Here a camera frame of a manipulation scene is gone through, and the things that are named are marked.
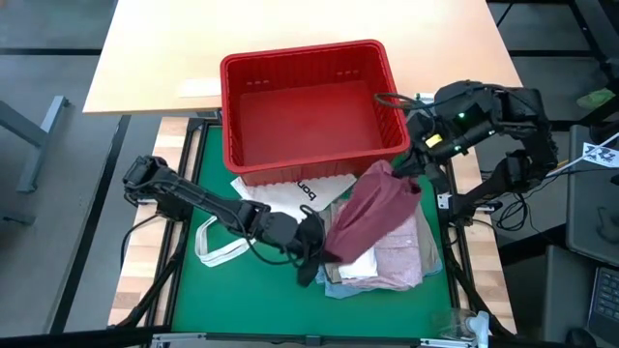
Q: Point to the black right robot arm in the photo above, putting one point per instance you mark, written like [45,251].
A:
[527,145]

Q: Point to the maroon garment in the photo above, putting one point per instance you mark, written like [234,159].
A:
[372,212]

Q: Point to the grey beige garment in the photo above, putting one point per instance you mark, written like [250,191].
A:
[430,241]

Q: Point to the silver aluminium bar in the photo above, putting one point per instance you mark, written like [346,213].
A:
[193,339]

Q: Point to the white printed tote bag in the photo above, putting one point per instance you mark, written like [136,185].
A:
[290,193]

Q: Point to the white paper label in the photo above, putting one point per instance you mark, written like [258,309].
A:
[199,87]

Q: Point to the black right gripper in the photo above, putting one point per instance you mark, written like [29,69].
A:
[454,125]

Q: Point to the light wooden desk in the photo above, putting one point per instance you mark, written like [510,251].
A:
[145,48]

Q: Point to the black metal table frame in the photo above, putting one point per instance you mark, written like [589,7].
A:
[181,145]

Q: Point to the person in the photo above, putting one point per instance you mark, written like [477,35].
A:
[613,72]

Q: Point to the green shoe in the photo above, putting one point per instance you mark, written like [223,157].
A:
[596,98]

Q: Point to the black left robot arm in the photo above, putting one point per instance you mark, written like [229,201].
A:
[208,203]

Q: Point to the grey metal desk leg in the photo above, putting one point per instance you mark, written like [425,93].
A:
[43,130]

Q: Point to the black keyboard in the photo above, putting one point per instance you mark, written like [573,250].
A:
[607,299]

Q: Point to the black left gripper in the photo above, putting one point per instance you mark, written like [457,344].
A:
[309,237]

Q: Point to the red plastic laundry basket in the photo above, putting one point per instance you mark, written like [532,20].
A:
[309,166]

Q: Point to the light blue towel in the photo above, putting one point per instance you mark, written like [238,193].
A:
[338,290]

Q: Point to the small white cloth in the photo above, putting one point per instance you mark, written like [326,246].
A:
[360,266]

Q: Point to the clear plastic spray bottle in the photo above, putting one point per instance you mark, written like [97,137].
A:
[471,328]

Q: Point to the green table mat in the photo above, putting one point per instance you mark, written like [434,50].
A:
[242,299]

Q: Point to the pale pink garment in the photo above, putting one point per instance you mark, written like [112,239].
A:
[396,261]

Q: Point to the black metal desk frame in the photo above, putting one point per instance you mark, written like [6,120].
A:
[556,53]

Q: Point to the grey plastic cabinet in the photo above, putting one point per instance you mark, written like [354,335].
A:
[595,232]

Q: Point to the white printed tag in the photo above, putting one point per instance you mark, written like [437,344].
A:
[599,155]

